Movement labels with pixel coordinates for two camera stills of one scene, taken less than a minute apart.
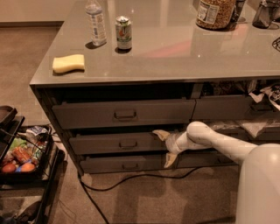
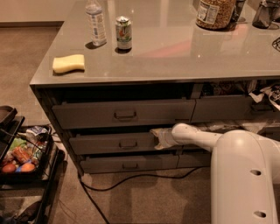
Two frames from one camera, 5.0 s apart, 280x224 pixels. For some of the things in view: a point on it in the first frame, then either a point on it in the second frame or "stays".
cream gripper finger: [162, 134] stays
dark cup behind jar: [238, 7] stays
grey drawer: [222, 107] stays
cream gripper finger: [170, 159] to [160, 146]
